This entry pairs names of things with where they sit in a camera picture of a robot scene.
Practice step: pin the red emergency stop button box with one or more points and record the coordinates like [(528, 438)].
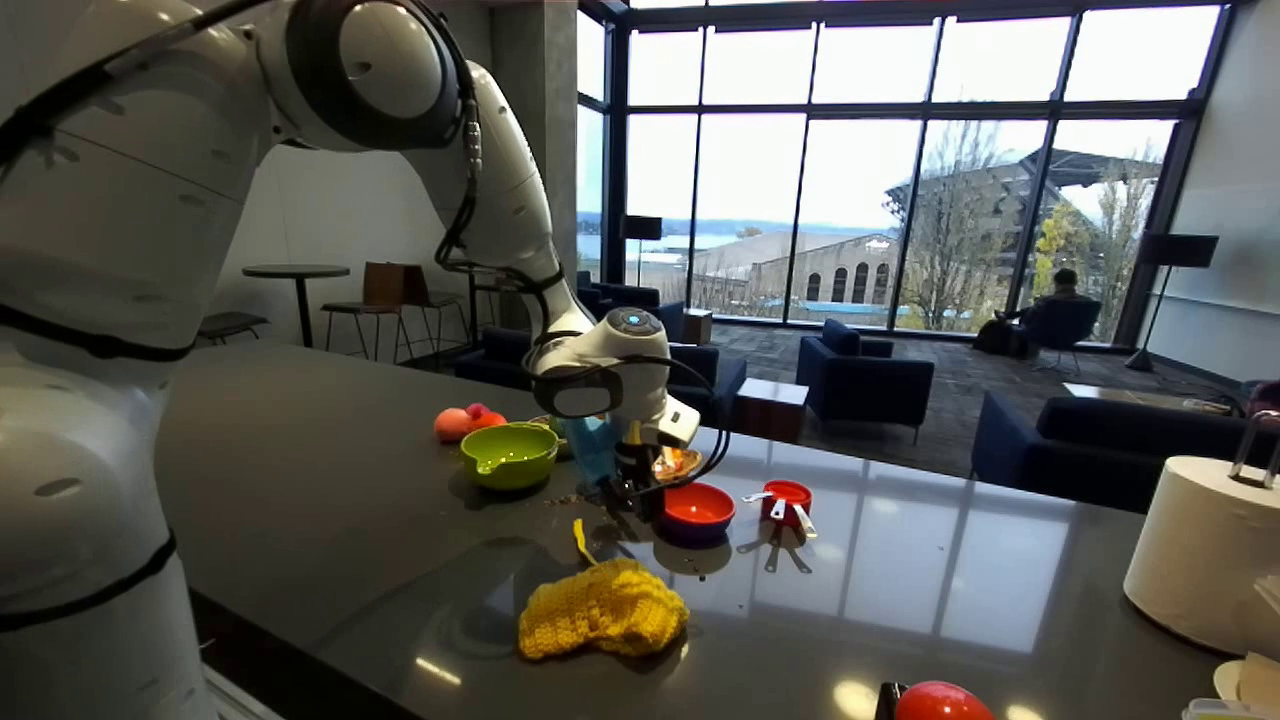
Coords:
[(942, 707)]

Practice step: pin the dark navy sofa with cushion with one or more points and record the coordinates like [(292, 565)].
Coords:
[(1121, 446)]

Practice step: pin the seated person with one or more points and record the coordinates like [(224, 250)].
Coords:
[(1064, 318)]

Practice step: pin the low coffee table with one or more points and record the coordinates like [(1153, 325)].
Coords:
[(1144, 399)]

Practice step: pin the small black speaker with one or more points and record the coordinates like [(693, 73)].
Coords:
[(641, 229)]

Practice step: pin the black speaker on tall stand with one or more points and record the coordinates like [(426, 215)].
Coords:
[(1182, 254)]

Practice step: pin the teal wrist camera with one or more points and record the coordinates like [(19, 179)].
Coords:
[(590, 446)]

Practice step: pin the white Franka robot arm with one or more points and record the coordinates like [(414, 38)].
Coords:
[(121, 200)]

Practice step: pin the red bowl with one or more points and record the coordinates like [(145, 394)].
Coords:
[(693, 511)]

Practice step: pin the white plate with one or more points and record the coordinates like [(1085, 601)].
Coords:
[(1252, 687)]

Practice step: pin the round cafe table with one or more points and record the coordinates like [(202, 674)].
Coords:
[(297, 272)]

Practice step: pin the green bowl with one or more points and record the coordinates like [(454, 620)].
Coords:
[(511, 456)]

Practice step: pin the blue armchair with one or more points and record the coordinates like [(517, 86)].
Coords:
[(866, 382)]

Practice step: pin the wooden chair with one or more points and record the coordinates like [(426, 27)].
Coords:
[(385, 307)]

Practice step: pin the white and red small toy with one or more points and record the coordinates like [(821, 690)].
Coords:
[(781, 521)]

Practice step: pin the pink peach toy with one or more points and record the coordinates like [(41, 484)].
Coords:
[(454, 427)]

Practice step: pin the red tomato toy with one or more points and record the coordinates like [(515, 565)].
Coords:
[(484, 417)]

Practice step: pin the small dark side table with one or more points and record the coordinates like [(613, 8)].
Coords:
[(770, 405)]

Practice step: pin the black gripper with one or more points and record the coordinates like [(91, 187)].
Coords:
[(641, 446)]

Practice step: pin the small red cup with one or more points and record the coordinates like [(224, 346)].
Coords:
[(789, 499)]

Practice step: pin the yellow crocheted cloth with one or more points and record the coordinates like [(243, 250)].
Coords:
[(607, 613)]

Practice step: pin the white paper towel roll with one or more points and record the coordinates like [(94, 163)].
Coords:
[(1203, 552)]

